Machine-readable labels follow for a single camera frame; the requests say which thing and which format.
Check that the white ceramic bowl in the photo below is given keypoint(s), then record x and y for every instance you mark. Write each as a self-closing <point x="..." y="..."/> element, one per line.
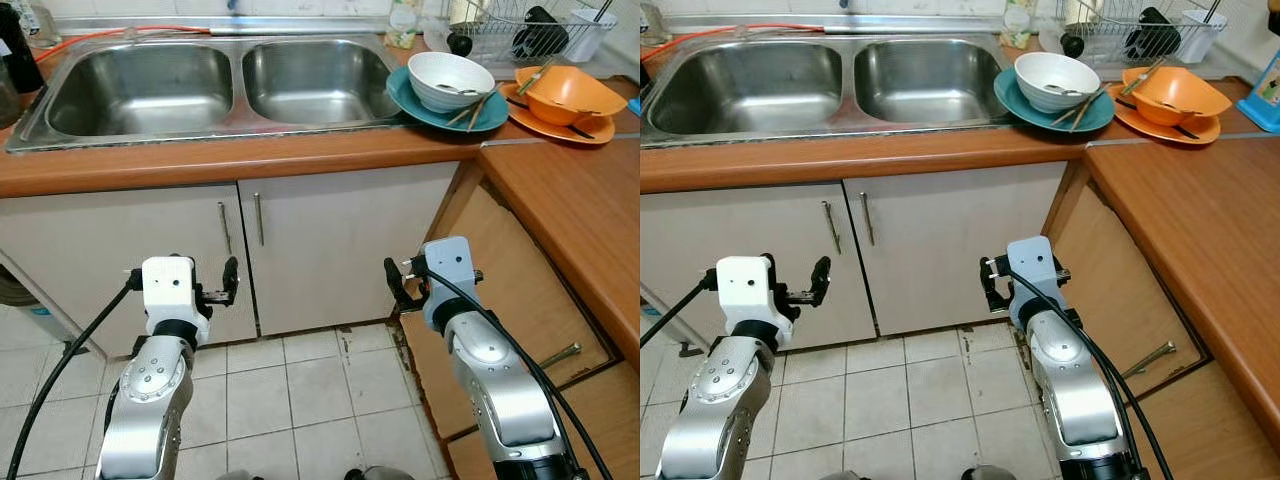
<point x="445" y="70"/>
<point x="1050" y="70"/>

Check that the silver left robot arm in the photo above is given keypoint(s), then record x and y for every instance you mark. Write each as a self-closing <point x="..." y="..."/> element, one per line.
<point x="150" y="400"/>
<point x="715" y="400"/>

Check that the beige cabinet door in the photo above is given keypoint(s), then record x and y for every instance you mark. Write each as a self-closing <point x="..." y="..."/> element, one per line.
<point x="340" y="240"/>
<point x="100" y="240"/>
<point x="680" y="230"/>
<point x="950" y="240"/>

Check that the brown wooden cabinet door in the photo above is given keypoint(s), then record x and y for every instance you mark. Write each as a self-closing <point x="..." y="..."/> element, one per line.
<point x="1120" y="290"/>
<point x="540" y="290"/>

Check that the orange plate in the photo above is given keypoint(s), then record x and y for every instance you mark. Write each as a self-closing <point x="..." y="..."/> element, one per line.
<point x="1150" y="127"/>
<point x="545" y="128"/>

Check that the wooden chopstick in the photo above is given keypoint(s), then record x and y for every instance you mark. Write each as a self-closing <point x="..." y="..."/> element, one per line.
<point x="478" y="112"/>
<point x="537" y="77"/>
<point x="1074" y="109"/>
<point x="468" y="110"/>
<point x="1085" y="111"/>
<point x="1142" y="77"/>

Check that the grey robot right leg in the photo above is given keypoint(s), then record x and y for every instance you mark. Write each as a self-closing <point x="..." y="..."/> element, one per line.
<point x="988" y="473"/>
<point x="380" y="473"/>

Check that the teal plate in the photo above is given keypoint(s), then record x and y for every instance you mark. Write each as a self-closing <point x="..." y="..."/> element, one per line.
<point x="1010" y="105"/>
<point x="405" y="105"/>

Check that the black utensil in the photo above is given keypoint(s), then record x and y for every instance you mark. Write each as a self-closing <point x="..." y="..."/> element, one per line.
<point x="575" y="128"/>
<point x="1185" y="130"/>

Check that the stainless steel double sink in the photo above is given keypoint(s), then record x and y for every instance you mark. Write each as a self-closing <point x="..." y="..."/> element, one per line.
<point x="745" y="90"/>
<point x="140" y="90"/>

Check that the metal spoon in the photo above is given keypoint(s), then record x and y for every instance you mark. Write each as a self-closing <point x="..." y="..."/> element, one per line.
<point x="460" y="90"/>
<point x="1065" y="90"/>

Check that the orange bowl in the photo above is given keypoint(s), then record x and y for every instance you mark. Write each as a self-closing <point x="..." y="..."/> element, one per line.
<point x="570" y="95"/>
<point x="1180" y="95"/>

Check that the small black round knob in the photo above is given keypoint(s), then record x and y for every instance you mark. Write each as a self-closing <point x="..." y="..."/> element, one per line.
<point x="1072" y="45"/>
<point x="459" y="45"/>

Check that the dark glass bottle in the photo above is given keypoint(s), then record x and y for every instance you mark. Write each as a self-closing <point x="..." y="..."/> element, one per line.
<point x="18" y="55"/>

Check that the clear soap dispenser bottle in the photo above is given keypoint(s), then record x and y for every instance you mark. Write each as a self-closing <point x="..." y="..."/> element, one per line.
<point x="402" y="28"/>
<point x="1017" y="28"/>

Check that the black bottle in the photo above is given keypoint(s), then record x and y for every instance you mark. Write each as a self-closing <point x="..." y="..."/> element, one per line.
<point x="1150" y="32"/>
<point x="540" y="32"/>

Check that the white plastic utensil holder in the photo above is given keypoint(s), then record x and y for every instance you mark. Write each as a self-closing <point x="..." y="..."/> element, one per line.
<point x="592" y="40"/>
<point x="1200" y="40"/>

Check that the cream mug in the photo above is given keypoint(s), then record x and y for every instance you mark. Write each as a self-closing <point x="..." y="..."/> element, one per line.
<point x="468" y="10"/>
<point x="1078" y="10"/>

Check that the dark chopstick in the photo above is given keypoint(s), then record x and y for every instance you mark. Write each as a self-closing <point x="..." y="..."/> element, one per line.
<point x="1213" y="11"/>
<point x="603" y="11"/>

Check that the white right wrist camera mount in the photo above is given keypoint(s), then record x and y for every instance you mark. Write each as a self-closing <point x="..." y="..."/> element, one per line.
<point x="447" y="275"/>
<point x="1033" y="275"/>

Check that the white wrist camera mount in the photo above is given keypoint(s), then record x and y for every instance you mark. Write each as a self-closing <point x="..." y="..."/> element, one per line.
<point x="172" y="285"/>
<point x="742" y="285"/>
<point x="1033" y="275"/>
<point x="447" y="275"/>

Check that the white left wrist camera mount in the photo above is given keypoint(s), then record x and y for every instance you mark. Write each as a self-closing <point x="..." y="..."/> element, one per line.
<point x="172" y="285"/>
<point x="742" y="285"/>

